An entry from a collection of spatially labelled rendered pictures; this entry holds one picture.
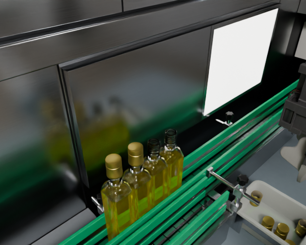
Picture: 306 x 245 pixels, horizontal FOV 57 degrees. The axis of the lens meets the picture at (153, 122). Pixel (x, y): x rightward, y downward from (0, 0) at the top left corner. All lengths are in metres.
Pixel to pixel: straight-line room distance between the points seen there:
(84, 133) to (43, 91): 0.14
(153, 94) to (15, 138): 0.36
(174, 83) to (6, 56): 0.46
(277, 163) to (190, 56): 0.65
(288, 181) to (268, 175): 0.07
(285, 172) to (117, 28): 0.89
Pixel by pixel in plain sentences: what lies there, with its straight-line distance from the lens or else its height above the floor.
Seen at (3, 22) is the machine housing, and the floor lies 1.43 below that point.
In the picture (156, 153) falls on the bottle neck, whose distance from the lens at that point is 0.67.
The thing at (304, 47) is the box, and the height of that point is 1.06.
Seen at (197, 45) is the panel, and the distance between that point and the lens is 0.86.
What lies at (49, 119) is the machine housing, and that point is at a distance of 0.66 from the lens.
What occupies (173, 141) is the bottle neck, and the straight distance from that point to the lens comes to 0.70.
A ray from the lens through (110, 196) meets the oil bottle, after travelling 0.64.
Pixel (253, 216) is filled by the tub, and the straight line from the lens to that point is 1.04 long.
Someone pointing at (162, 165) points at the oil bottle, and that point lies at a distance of 0.70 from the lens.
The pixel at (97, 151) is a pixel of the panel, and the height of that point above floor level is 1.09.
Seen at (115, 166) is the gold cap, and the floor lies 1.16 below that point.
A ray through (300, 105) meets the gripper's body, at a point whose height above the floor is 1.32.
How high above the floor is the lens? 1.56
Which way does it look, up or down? 35 degrees down
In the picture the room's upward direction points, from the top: straight up
